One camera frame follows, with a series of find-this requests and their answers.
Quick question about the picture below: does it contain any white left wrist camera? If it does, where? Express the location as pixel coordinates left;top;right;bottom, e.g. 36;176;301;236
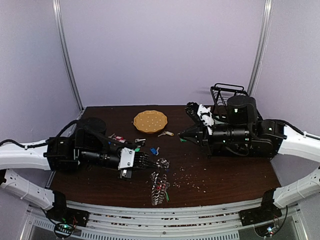
118;147;135;170

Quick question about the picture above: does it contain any right aluminium corner post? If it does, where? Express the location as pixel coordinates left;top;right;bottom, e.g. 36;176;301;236
247;0;273;96

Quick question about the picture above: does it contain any large ring of keyrings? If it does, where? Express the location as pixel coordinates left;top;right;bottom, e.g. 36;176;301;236
149;157;171;206

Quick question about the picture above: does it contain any key with black tag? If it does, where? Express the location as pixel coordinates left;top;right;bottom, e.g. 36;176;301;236
135;138;146;146

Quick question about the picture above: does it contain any aluminium front rail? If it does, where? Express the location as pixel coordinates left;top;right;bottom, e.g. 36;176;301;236
24;196;301;240

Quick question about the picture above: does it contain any aluminium corner post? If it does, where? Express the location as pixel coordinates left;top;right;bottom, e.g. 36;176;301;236
52;0;85;112
247;0;273;96

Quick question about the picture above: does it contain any left aluminium corner post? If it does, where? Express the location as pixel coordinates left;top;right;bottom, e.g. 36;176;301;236
52;0;85;112

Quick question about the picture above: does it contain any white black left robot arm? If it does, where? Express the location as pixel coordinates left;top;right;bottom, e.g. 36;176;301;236
0;118;161;222

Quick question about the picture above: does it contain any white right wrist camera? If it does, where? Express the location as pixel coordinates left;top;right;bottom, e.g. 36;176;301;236
197;104;215;136

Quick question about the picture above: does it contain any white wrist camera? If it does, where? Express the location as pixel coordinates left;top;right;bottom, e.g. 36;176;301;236
118;147;135;170
197;104;215;136

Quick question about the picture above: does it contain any yellow dotted plate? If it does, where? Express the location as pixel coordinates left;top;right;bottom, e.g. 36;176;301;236
133;110;168;134

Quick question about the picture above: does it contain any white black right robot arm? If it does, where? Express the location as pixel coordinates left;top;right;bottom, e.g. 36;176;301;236
178;95;320;162

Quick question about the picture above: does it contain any black wire dish rack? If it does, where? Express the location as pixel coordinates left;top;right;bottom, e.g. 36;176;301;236
210;83;263;125

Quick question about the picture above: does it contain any key with yellow tag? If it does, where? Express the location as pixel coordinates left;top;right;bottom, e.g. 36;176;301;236
158;131;174;137

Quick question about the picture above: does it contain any key with light-blue tag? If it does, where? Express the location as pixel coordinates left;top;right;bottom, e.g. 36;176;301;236
150;147;160;156

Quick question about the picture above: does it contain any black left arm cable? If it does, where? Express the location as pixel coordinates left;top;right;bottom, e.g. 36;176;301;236
0;119;81;148

